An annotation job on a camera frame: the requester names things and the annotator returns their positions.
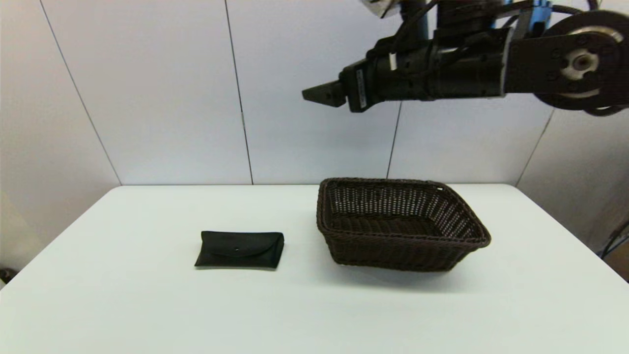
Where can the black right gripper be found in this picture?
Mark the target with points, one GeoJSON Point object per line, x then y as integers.
{"type": "Point", "coordinates": [398, 73]}

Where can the black leather glasses case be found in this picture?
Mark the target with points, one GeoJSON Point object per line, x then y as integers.
{"type": "Point", "coordinates": [239, 250]}

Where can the dark brown wicker basket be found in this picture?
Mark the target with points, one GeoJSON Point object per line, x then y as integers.
{"type": "Point", "coordinates": [393, 253]}

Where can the small dark floor object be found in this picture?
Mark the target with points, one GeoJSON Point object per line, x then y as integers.
{"type": "Point", "coordinates": [7, 275]}

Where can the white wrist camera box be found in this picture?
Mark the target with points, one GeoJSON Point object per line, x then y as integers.
{"type": "Point", "coordinates": [378, 7]}

